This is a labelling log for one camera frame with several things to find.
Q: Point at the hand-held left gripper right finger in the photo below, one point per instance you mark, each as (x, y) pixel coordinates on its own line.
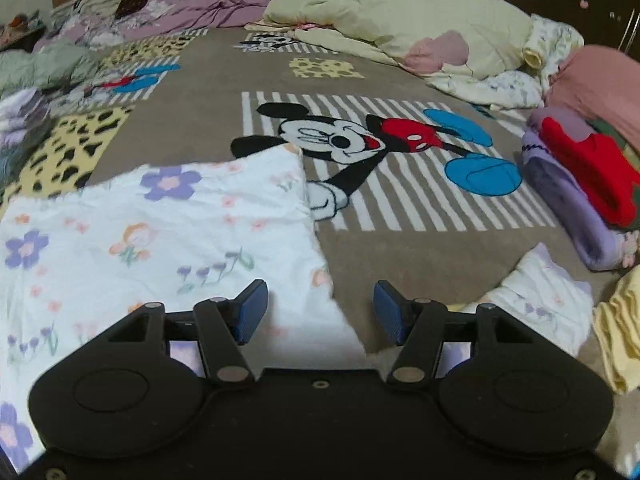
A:
(390, 315)

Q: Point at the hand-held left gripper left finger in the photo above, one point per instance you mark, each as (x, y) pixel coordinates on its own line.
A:
(250, 312)

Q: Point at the white floral garment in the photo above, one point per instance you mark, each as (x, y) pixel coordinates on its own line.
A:
(150, 240)

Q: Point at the stack of folded clothes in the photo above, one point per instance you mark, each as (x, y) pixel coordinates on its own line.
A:
(20, 120)

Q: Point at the cartoon mouse printed blanket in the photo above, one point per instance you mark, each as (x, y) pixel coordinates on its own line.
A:
(400, 260)

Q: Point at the purple folded garment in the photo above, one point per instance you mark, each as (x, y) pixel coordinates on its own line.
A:
(570, 200)

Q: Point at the pale yellow garment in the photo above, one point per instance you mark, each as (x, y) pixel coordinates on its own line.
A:
(622, 330)

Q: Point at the olive green cloth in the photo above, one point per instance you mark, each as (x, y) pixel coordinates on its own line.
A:
(612, 132)

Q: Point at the cream quilt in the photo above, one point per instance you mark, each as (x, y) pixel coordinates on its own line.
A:
(400, 10)

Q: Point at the purple duvet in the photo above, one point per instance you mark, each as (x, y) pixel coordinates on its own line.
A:
(215, 7)

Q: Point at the pink pillow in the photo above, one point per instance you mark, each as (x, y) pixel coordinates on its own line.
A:
(595, 80)

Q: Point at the grey crumpled clothing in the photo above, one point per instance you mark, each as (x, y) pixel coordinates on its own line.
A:
(45, 67)

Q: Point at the white floral sheet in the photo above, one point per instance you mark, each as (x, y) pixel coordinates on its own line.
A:
(555, 40)

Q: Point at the cluttered wooden desk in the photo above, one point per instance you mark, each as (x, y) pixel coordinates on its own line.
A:
(20, 42)

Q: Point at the dark wooden headboard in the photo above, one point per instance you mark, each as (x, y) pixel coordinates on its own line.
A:
(565, 0)

